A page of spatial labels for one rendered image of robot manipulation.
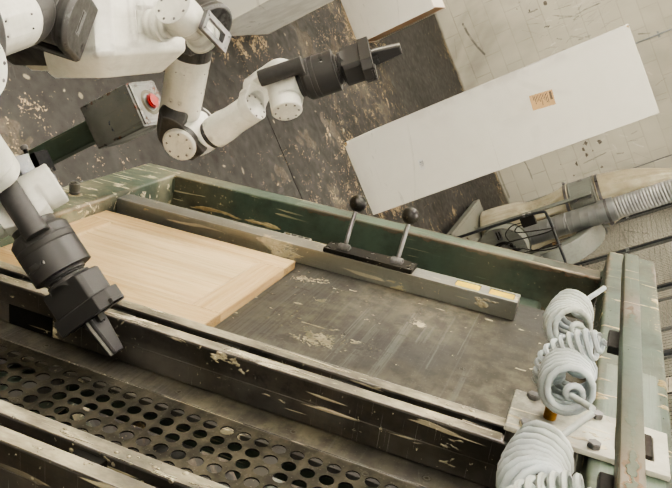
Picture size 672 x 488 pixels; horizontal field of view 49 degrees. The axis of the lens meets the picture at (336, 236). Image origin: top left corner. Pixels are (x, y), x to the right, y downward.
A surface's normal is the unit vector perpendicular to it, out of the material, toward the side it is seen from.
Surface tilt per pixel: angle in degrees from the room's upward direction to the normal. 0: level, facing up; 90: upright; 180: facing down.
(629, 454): 58
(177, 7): 79
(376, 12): 90
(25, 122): 0
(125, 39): 23
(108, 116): 90
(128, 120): 90
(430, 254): 90
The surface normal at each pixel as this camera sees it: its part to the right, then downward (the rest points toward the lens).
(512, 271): -0.36, 0.25
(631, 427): 0.13, -0.94
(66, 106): 0.85, -0.30
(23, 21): 1.00, 0.06
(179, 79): -0.22, 0.55
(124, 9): 0.93, 0.08
